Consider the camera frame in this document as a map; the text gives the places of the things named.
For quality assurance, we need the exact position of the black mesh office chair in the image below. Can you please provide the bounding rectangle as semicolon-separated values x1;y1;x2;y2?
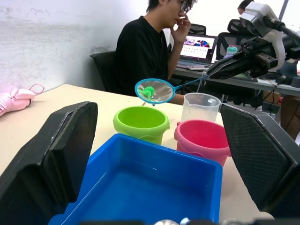
215;32;249;60

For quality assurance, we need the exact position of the pink folded umbrella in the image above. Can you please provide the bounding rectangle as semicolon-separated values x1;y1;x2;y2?
0;83;45;117

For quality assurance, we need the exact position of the grey office desk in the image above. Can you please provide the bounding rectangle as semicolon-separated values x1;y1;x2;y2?
172;67;300;97

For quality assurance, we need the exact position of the green toy fish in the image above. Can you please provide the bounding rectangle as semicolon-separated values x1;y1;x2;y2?
137;86;156;102

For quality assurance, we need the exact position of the clear plastic measuring cup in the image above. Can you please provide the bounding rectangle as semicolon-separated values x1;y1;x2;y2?
181;92;222;124

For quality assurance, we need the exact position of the seated person in black shirt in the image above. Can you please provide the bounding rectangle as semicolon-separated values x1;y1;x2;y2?
113;0;199;98

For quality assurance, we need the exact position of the bottle with green cap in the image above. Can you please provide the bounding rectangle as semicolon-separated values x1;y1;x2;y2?
224;45;239;59

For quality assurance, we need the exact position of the small blue fish net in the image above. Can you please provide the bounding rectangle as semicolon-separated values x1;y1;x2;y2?
135;75;209;105

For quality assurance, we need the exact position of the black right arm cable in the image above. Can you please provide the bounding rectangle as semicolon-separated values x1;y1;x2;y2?
269;18;300;39

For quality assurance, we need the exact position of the bare person hand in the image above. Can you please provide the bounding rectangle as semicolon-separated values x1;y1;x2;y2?
170;16;192;45

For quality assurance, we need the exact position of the pink toy bucket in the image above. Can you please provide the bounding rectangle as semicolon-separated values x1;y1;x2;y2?
174;119;232;166

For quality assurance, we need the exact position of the open laptop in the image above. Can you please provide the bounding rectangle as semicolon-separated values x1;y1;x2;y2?
177;34;218;70

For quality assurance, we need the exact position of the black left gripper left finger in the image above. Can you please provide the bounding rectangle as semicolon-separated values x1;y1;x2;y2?
0;101;98;225

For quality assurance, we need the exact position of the dark-haired person head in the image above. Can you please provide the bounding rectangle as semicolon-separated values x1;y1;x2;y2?
237;0;255;15

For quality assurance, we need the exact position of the pink smartphone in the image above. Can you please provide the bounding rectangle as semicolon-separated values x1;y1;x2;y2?
186;65;210;71

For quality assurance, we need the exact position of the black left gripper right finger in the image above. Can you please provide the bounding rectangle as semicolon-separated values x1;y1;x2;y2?
219;103;300;225

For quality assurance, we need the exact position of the black office chair headrest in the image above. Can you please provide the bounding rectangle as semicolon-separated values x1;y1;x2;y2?
227;18;246;33
188;23;207;36

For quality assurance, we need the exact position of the blue plastic tub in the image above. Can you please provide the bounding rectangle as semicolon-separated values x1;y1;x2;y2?
48;133;223;225

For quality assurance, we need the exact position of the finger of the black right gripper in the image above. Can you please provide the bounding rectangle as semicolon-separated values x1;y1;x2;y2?
210;52;258;71
206;60;259;80

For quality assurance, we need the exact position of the green toy bucket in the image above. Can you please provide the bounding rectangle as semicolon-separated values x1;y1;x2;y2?
112;106;171;145

